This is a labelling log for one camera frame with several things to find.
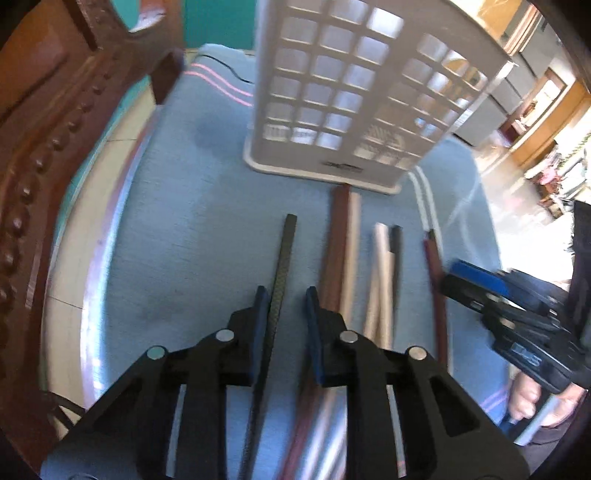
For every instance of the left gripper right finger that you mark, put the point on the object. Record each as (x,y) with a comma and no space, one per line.
(445,433)

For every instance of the carved wooden chair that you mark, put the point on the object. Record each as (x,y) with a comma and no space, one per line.
(65,67)

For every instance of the silver refrigerator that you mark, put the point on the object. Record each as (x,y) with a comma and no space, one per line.
(504,100)

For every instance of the person's right hand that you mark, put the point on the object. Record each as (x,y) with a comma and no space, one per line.
(525,393)

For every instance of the blue striped cloth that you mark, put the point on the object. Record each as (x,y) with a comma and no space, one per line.
(198,230)

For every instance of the black thin chopstick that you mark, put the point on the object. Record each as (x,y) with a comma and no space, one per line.
(396,251)

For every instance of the grey plastic utensil basket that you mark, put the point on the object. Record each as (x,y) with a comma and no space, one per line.
(359,92)

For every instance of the reddish brown chopstick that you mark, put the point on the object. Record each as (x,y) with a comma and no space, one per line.
(436,275)

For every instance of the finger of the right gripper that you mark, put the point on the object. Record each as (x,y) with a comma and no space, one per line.
(514,285)
(475,299)

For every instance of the light wooden chopstick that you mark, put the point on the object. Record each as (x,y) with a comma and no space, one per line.
(328,428)

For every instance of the dark brown chopstick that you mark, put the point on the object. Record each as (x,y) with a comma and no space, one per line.
(329,294)

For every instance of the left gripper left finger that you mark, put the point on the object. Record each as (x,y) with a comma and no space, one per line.
(166,403)

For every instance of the pale wooden chopstick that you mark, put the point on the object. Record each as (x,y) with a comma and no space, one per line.
(386,299)

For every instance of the beige chopstick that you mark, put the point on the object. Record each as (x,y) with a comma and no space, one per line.
(382,243)

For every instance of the black carbon chopstick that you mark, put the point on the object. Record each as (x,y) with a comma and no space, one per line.
(259,396)

